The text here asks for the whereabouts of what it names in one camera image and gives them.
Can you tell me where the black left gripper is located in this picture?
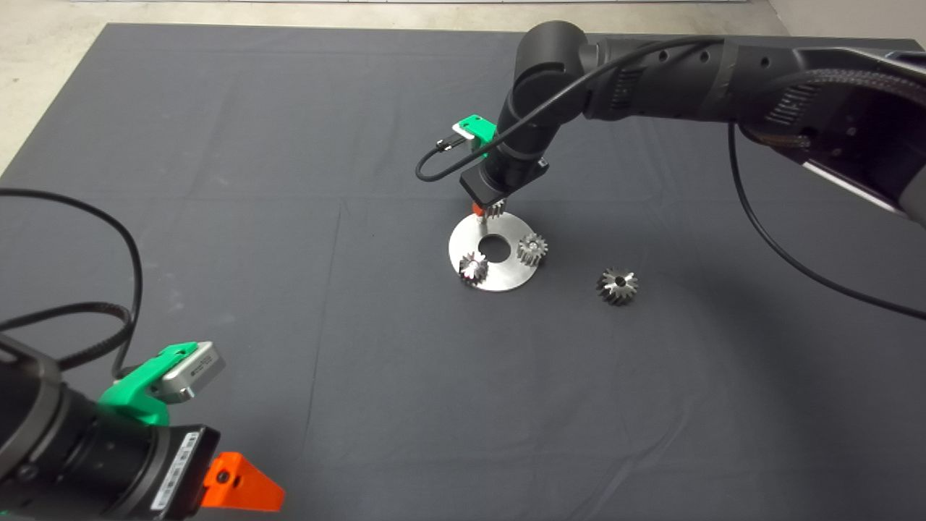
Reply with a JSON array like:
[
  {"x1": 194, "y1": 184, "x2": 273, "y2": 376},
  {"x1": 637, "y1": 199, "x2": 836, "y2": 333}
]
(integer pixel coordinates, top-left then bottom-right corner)
[{"x1": 137, "y1": 424, "x2": 286, "y2": 521}]

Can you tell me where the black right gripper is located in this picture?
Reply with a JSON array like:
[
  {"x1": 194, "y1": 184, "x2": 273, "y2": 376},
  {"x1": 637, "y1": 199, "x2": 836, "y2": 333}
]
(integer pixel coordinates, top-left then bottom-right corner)
[{"x1": 460, "y1": 158, "x2": 549, "y2": 218}]

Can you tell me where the large steel gear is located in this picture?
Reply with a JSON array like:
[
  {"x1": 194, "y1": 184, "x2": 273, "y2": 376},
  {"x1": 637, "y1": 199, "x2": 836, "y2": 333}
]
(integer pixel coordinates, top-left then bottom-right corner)
[{"x1": 595, "y1": 266, "x2": 639, "y2": 306}]

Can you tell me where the round metal plate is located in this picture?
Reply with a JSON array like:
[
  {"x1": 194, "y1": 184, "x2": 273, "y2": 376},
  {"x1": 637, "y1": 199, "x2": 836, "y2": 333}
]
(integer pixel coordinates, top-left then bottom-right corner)
[{"x1": 448, "y1": 211, "x2": 545, "y2": 293}]

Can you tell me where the dark grey table cloth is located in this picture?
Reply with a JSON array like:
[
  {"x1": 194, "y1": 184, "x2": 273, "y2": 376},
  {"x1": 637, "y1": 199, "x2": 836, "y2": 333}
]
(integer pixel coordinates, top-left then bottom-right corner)
[{"x1": 0, "y1": 24, "x2": 926, "y2": 521}]

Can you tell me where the green right camera mount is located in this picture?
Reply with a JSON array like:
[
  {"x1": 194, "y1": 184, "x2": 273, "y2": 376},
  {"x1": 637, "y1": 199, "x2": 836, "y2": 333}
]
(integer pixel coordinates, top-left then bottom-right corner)
[{"x1": 452, "y1": 114, "x2": 498, "y2": 156}]

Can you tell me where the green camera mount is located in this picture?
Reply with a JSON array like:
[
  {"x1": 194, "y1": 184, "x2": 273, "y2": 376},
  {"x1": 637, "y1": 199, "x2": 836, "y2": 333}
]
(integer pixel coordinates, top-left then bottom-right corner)
[
  {"x1": 98, "y1": 342, "x2": 200, "y2": 428},
  {"x1": 452, "y1": 114, "x2": 498, "y2": 156}
]

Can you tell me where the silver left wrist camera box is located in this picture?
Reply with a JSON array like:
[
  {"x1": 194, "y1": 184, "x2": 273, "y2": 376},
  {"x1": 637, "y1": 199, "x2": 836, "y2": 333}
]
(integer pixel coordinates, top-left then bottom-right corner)
[{"x1": 161, "y1": 340, "x2": 226, "y2": 404}]

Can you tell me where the green left camera mount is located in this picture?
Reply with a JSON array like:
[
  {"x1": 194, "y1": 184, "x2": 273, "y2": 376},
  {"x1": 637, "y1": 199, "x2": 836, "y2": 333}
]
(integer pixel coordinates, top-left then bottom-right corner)
[{"x1": 98, "y1": 342, "x2": 200, "y2": 428}]

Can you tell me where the black braided left arm hose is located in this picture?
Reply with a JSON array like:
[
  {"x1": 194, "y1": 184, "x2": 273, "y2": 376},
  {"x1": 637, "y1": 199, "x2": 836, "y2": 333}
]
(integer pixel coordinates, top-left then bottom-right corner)
[{"x1": 0, "y1": 302, "x2": 137, "y2": 371}]

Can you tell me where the black braided arm hose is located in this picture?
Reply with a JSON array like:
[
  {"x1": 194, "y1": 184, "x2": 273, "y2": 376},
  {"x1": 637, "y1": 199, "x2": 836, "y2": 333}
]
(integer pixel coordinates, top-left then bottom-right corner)
[
  {"x1": 742, "y1": 69, "x2": 926, "y2": 149},
  {"x1": 0, "y1": 302, "x2": 137, "y2": 371}
]

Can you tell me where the black left camera cable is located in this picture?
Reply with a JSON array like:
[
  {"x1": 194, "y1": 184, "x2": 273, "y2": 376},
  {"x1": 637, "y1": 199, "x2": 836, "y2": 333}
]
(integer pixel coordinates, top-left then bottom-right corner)
[{"x1": 0, "y1": 188, "x2": 144, "y2": 381}]

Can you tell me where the black braided right arm hose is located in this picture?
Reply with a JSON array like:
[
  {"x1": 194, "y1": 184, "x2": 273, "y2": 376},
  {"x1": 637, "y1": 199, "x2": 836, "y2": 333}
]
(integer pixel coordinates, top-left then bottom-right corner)
[{"x1": 742, "y1": 69, "x2": 926, "y2": 149}]

